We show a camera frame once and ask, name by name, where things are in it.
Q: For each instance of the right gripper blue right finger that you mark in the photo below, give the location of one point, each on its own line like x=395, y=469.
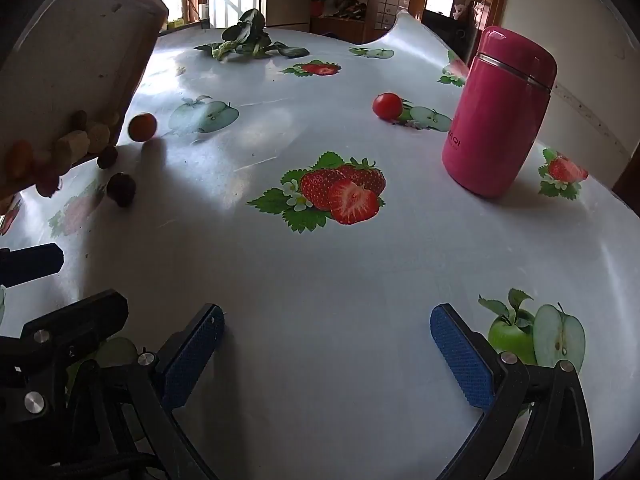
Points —
x=468, y=355

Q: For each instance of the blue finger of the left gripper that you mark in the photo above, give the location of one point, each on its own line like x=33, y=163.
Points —
x=24, y=265

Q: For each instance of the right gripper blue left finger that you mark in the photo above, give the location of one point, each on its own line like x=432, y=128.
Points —
x=184, y=356

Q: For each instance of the dark purple plum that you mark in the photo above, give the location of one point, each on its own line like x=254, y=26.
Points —
x=121, y=188

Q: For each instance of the small dark plum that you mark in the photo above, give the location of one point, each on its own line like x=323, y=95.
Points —
x=108, y=157

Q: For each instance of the large red tomato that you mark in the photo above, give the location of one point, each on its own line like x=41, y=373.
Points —
x=142, y=127

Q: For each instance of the white foam tray yellow rim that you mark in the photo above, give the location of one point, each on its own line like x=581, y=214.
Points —
x=68, y=65

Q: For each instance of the fruit print tablecloth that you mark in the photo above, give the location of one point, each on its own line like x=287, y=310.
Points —
x=327, y=237

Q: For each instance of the pink thermos bottle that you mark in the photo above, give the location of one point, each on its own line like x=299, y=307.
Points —
x=500, y=112

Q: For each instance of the small cherry tomato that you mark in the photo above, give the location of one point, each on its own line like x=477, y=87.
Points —
x=387, y=106

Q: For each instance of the green leafy vegetable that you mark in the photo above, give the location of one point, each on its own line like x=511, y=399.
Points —
x=249, y=38

